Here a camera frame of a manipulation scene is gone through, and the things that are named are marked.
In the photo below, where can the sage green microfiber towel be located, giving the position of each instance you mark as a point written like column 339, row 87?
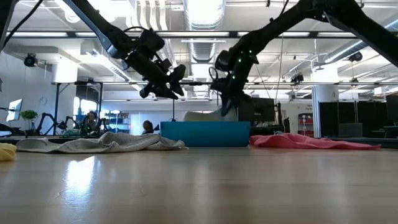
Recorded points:
column 202, row 116

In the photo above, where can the grey microfiber towel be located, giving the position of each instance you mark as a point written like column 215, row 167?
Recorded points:
column 109, row 141

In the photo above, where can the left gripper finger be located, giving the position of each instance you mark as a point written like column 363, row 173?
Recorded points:
column 155, row 91
column 178, row 77

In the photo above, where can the black ceiling camera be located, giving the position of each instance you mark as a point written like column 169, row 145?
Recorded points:
column 298, row 78
column 30, row 60
column 355, row 56

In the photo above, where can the black background monitor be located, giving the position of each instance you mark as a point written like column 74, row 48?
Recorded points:
column 258, row 109

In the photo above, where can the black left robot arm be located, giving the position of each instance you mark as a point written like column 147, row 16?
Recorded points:
column 102, row 31

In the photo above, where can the black background rig frame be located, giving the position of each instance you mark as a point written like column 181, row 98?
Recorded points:
column 57, row 105

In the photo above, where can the seated person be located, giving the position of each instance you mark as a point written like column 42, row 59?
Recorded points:
column 90, row 121
column 148, row 127

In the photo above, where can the background computer monitor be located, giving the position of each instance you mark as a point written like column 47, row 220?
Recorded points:
column 15, row 109

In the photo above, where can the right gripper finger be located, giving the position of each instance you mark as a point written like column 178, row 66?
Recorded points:
column 227, row 110

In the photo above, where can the pink microfiber towel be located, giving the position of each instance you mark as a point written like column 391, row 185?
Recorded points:
column 295, row 141

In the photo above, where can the black partition panels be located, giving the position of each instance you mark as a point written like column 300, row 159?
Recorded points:
column 367, row 113

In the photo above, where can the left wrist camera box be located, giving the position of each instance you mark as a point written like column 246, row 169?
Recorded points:
column 163, row 66

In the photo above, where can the red and white shelf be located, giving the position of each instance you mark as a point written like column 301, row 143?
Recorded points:
column 304, row 124

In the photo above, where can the green background plant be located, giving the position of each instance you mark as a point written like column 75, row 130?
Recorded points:
column 28, row 115

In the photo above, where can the blue plastic bin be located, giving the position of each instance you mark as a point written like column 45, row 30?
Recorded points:
column 205, row 133

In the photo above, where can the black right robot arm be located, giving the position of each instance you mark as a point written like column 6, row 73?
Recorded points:
column 280, row 21

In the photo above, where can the yellow microfiber towel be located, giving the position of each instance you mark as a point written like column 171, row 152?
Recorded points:
column 7, row 152

